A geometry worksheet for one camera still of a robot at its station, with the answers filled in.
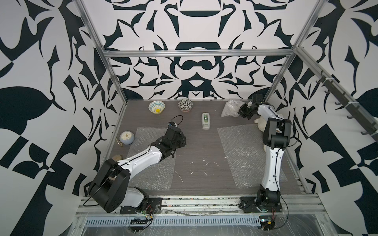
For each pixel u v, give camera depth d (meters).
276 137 0.64
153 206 0.74
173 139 0.68
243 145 0.94
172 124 0.79
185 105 1.15
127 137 0.94
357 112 0.55
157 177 0.83
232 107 1.08
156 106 1.14
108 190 0.42
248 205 0.73
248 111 0.96
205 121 1.04
